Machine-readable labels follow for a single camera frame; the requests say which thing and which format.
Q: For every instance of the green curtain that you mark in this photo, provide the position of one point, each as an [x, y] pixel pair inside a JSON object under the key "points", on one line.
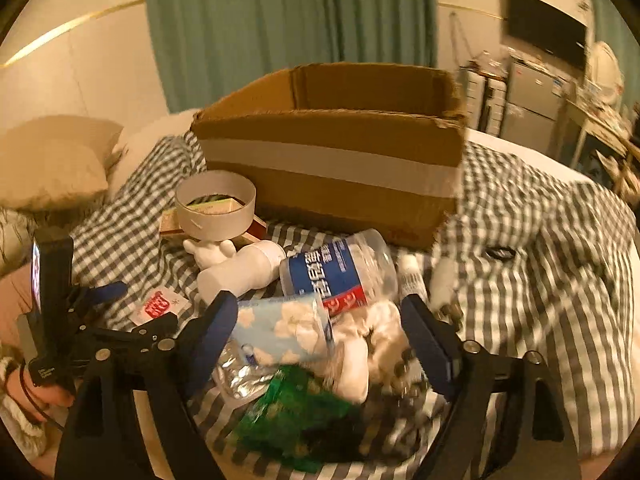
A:
{"points": [[610, 27], [205, 49]]}

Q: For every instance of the clear water bottle blue label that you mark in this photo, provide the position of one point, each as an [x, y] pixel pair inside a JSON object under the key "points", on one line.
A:
{"points": [[346, 273]]}

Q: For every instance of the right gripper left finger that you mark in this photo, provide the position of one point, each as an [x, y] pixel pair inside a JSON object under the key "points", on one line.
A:
{"points": [[103, 434]]}

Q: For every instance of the red white tissue packet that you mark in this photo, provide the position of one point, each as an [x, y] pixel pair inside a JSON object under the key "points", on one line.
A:
{"points": [[158, 302]]}

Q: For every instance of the black wall television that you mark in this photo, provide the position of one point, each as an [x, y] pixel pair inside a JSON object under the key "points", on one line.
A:
{"points": [[549, 29]]}

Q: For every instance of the flat tan medicine box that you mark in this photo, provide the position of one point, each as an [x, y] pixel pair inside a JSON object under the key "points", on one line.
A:
{"points": [[214, 221]]}

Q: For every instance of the crumpled clear plastic wrapper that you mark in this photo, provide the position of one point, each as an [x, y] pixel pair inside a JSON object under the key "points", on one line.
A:
{"points": [[239, 381]]}

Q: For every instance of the beige pillow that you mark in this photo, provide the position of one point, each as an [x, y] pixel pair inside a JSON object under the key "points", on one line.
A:
{"points": [[56, 162]]}

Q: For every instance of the white scrunchie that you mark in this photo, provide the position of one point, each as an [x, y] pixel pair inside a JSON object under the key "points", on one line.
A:
{"points": [[370, 348]]}

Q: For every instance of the white vanity table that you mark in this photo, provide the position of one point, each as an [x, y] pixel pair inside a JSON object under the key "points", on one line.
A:
{"points": [[573, 126]]}

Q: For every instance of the green checkered cloth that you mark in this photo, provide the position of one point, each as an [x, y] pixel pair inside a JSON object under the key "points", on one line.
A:
{"points": [[540, 264]]}

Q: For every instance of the blue cloud tissue pack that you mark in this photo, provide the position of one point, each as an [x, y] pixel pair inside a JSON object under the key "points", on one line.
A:
{"points": [[283, 330]]}

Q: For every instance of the person's left hand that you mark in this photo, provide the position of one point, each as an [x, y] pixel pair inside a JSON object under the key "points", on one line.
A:
{"points": [[16, 299]]}

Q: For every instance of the white cartoon figurine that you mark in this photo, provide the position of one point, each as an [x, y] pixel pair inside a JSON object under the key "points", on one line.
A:
{"points": [[207, 254]]}

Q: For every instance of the silver mini fridge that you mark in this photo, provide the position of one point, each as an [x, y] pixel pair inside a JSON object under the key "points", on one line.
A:
{"points": [[533, 100]]}

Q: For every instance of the brown cardboard box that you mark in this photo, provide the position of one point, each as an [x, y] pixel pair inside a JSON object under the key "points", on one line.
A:
{"points": [[345, 147]]}

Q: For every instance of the white suitcase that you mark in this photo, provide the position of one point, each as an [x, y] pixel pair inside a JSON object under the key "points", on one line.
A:
{"points": [[484, 99]]}

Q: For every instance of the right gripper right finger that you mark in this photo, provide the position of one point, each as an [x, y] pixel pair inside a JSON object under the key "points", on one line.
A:
{"points": [[533, 439]]}

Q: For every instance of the green plastic bag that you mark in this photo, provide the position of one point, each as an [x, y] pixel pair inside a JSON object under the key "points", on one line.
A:
{"points": [[300, 423]]}

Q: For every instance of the white tape roll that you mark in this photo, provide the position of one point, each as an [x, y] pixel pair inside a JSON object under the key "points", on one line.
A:
{"points": [[210, 185]]}

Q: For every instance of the white plastic bottle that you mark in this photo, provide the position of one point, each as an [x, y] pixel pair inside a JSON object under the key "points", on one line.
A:
{"points": [[253, 267]]}

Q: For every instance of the oval vanity mirror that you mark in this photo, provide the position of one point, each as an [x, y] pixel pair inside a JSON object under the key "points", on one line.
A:
{"points": [[604, 76]]}

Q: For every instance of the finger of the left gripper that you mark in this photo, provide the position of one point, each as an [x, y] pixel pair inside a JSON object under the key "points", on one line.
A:
{"points": [[87, 298]]}

